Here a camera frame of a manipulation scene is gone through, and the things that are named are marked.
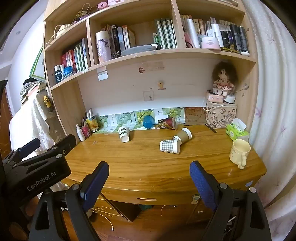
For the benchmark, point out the red tube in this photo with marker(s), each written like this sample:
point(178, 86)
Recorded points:
point(86, 131)

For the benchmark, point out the yellow label bottle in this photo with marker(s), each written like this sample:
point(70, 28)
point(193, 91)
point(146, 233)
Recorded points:
point(93, 124)

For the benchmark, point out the brown paper cup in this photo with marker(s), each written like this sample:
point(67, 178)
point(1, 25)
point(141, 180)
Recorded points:
point(182, 136)

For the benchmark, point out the white tube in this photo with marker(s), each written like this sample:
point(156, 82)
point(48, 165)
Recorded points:
point(193, 33)

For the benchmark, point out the yellow wall sticker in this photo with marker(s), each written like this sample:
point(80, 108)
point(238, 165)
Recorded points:
point(160, 85)

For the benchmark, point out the green tissue box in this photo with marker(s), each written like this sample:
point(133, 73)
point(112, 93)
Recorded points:
point(235, 133)

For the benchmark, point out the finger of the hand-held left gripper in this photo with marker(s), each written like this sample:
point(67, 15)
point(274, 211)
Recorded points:
point(64, 141)
point(29, 146)

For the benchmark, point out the checked paper cup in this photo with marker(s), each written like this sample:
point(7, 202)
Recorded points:
point(170, 146)

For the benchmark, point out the grey oval case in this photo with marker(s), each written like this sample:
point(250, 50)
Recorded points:
point(138, 50)

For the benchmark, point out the row of red green books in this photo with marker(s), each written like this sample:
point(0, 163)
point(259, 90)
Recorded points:
point(77, 56)

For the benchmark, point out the row of pale books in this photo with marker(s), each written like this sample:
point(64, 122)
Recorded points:
point(196, 23)

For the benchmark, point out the cream ceramic mug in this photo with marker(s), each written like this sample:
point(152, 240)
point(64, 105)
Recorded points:
point(238, 153)

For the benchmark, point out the dried flower bunch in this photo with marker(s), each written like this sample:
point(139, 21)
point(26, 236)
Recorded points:
point(81, 14)

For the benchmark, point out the white floral curtain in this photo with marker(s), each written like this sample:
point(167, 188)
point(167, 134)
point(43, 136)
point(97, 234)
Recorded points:
point(272, 92)

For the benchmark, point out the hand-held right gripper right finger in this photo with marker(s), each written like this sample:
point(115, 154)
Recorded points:
point(203, 185)

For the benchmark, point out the black bottle white cap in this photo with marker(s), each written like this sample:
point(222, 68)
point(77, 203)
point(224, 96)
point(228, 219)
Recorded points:
point(57, 75)

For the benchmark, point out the row of cosmetic bottles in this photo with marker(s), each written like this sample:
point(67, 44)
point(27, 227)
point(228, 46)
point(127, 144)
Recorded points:
point(231, 36)

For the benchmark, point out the wooden bookshelf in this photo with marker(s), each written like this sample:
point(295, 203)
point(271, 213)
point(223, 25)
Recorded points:
point(67, 99)

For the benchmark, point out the white spray bottle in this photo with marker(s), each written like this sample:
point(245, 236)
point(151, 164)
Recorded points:
point(80, 134)

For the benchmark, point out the white cup with green print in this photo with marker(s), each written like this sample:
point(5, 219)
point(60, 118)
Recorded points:
point(123, 133)

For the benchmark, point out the stack of books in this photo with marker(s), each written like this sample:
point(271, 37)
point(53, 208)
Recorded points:
point(31, 90)

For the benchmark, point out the row of grape print cards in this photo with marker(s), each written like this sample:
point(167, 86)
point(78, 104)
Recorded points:
point(129, 118)

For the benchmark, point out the hanging paper label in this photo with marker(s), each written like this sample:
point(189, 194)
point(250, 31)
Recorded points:
point(102, 74)

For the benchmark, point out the brown-haired doll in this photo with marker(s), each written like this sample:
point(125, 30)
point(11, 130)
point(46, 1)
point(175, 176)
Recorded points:
point(223, 77)

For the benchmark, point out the pink tape roll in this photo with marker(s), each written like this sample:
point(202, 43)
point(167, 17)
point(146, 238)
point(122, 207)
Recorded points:
point(102, 5)

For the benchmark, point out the black flat board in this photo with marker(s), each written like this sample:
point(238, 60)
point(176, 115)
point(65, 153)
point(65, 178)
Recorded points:
point(129, 212)

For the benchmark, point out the pink small device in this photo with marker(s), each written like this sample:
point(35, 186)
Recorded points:
point(215, 97)

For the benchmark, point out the white floral cylinder box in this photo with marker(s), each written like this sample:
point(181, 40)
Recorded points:
point(103, 47)

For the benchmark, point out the canvas bag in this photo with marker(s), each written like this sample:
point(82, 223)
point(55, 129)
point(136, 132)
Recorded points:
point(61, 30)

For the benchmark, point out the row of dark white books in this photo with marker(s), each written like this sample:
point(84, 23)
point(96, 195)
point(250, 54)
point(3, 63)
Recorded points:
point(120, 38)

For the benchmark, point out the blue jar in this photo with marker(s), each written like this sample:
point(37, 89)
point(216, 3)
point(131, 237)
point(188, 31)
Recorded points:
point(68, 70)

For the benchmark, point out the clear wall hook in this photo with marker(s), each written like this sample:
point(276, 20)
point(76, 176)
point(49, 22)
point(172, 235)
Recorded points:
point(149, 95)

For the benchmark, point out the yellow hanging ornament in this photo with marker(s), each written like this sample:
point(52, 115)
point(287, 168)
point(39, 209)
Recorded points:
point(47, 102)

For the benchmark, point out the green framed picture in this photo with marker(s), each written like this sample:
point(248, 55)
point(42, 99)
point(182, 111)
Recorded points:
point(37, 63)

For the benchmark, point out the patterned storage box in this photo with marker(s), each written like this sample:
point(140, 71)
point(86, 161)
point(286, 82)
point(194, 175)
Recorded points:
point(220, 115)

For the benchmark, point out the wooden desk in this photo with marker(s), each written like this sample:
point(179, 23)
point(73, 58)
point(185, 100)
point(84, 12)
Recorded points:
point(143, 166)

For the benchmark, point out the blue plastic cup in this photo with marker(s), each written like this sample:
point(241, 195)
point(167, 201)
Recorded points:
point(148, 122)

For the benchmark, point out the white lace cloth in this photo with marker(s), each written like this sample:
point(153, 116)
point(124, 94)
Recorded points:
point(27, 122)

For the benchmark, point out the black pen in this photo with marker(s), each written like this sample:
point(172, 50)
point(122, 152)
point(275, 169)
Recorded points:
point(211, 128)

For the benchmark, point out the red dark patterned cup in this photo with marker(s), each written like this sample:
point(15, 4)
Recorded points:
point(166, 123)

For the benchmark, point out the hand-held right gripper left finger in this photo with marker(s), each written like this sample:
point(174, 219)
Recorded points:
point(94, 183)

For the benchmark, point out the brown cat print card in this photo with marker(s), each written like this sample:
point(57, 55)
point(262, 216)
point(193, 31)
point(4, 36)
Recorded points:
point(195, 115)

